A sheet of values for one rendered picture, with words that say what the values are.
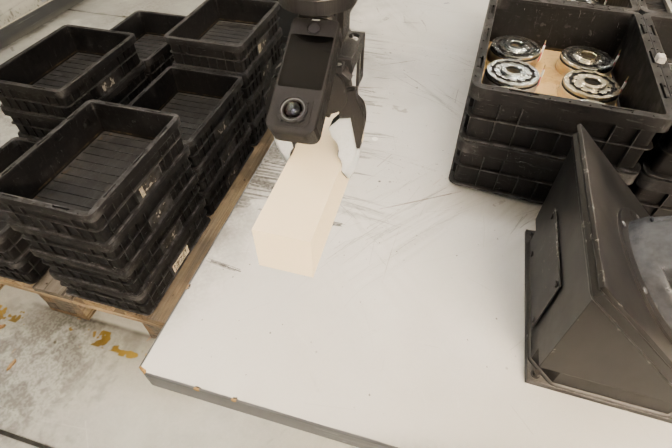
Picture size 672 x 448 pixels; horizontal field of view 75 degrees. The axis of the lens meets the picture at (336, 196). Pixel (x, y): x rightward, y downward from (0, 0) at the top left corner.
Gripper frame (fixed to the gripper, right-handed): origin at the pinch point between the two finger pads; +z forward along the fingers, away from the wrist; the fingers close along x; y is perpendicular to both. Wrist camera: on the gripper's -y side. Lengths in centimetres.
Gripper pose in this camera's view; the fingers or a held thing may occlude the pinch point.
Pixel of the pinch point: (317, 168)
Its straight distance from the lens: 51.7
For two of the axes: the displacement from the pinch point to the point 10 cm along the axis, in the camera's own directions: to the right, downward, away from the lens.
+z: 0.0, 7.0, 7.1
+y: 2.6, -6.9, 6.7
